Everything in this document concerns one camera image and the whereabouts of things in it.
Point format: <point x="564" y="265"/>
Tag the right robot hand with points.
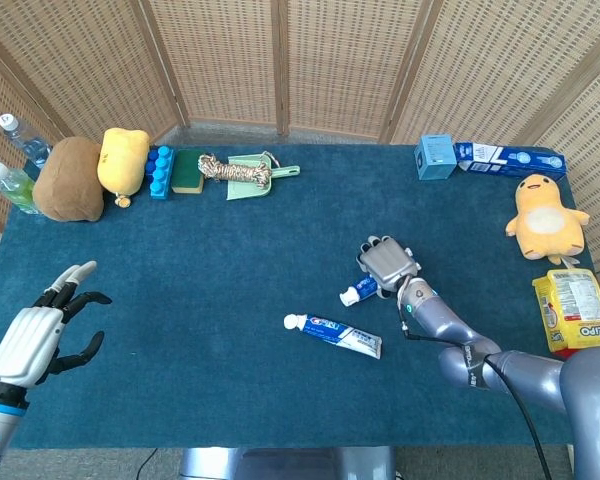
<point x="387" y="262"/>

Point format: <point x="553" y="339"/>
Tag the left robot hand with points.
<point x="27" y="340"/>

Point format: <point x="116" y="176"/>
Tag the blue white toothpaste tube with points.
<point x="357" y="292"/>
<point x="335" y="332"/>

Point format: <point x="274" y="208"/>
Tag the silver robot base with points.
<point x="280" y="465"/>

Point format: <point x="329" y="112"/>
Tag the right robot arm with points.
<point x="450" y="330"/>

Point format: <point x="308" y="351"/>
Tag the light blue cube box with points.
<point x="435" y="157"/>

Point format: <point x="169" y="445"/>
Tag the green liquid bottle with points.
<point x="17" y="190"/>

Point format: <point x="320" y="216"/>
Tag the light green dustpan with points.
<point x="247" y="190"/>

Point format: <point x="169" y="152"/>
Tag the blue white carton box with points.
<point x="510" y="160"/>

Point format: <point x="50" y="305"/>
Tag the orange duck plush toy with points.
<point x="545" y="220"/>

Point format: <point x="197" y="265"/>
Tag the brown plush toy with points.
<point x="70" y="180"/>

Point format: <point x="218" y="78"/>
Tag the teal table cloth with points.
<point x="205" y="275"/>

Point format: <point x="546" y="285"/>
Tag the yellow snack bag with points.
<point x="575" y="305"/>

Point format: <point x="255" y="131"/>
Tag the clear water bottle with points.
<point x="27" y="142"/>

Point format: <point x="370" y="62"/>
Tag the yellow pear plush toy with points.
<point x="122" y="160"/>

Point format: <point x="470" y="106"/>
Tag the blue plastic building block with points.
<point x="160" y="172"/>

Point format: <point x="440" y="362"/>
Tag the woven wicker folding screen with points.
<point x="300" y="60"/>

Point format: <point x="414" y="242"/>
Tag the green yellow sponge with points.
<point x="186" y="170"/>

